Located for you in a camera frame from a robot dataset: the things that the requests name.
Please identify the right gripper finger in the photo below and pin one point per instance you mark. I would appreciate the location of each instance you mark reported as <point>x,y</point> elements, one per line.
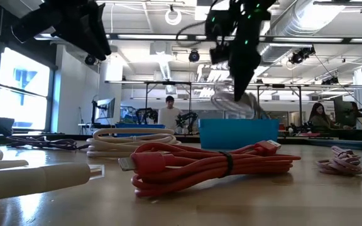
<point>240,81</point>

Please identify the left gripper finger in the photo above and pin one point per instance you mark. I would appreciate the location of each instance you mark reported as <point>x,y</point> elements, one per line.
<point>100,34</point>
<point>83,39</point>

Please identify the black background robot arm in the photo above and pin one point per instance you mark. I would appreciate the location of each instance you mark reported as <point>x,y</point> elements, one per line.
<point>187,119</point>
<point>146,114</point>

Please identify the monitor on arm stand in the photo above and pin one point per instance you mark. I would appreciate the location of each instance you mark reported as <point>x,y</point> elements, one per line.
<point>105,108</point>

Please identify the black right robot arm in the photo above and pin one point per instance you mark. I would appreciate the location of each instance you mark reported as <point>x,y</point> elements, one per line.
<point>250,22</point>

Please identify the black ceiling spotlight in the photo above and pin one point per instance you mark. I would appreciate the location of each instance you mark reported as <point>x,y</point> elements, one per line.
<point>194,56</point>
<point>300,56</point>
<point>90,60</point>
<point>330,81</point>

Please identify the teal plastic bin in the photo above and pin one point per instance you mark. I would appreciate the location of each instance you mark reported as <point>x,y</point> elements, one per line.
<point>237,135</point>

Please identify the large window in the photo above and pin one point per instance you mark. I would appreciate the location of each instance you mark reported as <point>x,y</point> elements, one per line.
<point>24,94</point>

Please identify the person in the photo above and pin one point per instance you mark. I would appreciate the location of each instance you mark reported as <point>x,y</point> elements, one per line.
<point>169,117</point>
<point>357,116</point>
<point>320,122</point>

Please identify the blue mesh plastic basket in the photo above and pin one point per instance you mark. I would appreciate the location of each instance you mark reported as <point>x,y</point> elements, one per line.
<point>121,125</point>

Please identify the overhead light bar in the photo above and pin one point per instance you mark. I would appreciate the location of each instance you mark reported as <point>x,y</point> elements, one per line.
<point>346,40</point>

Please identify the dark monitor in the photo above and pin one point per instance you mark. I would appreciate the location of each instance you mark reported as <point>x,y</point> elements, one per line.
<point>341,110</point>

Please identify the black background rig frame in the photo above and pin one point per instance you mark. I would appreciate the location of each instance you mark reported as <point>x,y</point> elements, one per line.
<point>278,85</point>
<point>168,83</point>

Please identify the silver ventilation duct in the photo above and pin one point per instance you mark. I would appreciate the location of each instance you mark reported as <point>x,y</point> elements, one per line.
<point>294,19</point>

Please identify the black aluminium table frame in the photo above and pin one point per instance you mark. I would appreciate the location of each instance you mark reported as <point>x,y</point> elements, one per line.
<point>190,137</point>

